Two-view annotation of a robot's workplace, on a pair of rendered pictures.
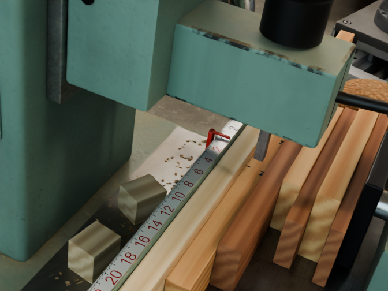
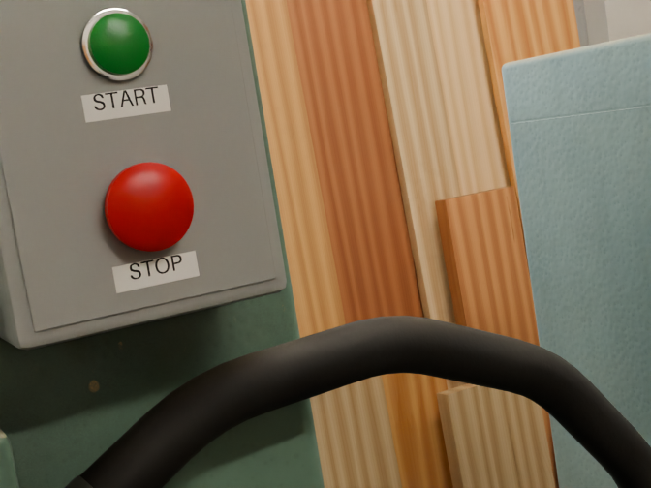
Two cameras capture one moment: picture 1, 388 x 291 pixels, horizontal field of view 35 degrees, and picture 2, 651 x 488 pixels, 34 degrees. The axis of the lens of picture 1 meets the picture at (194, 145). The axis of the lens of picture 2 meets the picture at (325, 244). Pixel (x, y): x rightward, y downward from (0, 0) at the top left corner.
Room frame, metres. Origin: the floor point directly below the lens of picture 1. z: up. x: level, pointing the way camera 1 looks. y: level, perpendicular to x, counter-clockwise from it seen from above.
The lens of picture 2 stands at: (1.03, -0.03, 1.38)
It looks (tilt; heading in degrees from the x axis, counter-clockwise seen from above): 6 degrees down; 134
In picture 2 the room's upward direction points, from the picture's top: 9 degrees counter-clockwise
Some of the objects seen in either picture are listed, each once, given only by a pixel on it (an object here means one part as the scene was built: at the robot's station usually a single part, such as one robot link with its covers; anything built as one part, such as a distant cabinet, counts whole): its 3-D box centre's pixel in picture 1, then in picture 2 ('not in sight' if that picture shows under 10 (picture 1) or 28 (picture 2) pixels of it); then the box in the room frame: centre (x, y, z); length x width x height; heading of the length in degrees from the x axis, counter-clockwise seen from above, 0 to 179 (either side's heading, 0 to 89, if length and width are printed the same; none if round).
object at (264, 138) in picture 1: (264, 135); not in sight; (0.47, -0.06, 0.97); 0.01 x 0.01 x 0.05; 71
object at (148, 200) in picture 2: not in sight; (149, 206); (0.74, 0.18, 1.36); 0.03 x 0.01 x 0.03; 71
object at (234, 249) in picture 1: (274, 186); not in sight; (0.46, -0.08, 0.92); 0.25 x 0.02 x 0.05; 161
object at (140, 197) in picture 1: (142, 198); not in sight; (0.54, 0.05, 0.82); 0.04 x 0.03 x 0.03; 134
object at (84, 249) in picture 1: (94, 252); not in sight; (0.44, 0.08, 0.82); 0.04 x 0.03 x 0.04; 150
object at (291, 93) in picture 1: (256, 76); not in sight; (0.48, -0.04, 1.03); 0.14 x 0.07 x 0.09; 71
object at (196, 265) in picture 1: (285, 133); not in sight; (0.56, -0.09, 0.92); 0.54 x 0.02 x 0.04; 161
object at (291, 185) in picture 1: (309, 163); not in sight; (0.50, -0.11, 0.93); 0.16 x 0.02 x 0.06; 161
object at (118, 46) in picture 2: not in sight; (119, 44); (0.74, 0.18, 1.42); 0.02 x 0.01 x 0.02; 71
